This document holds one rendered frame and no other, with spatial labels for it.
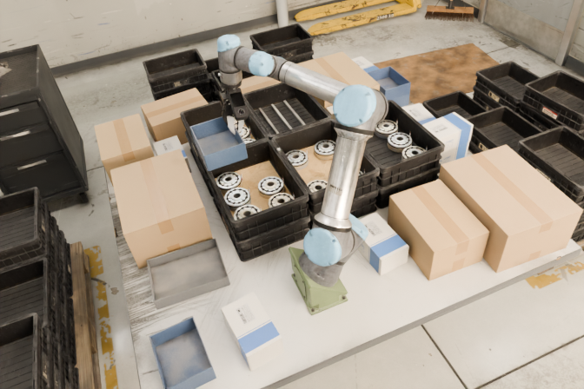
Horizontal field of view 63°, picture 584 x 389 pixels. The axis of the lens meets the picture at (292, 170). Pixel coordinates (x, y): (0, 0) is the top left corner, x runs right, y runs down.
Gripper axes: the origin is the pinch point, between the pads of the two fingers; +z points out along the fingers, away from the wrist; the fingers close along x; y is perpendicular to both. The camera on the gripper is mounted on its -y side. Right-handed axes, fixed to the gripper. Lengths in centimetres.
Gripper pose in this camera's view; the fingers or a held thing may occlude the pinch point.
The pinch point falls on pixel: (236, 132)
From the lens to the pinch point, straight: 176.8
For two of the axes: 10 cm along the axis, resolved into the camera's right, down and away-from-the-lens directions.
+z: -0.1, 7.8, 6.2
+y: -3.5, -5.9, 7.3
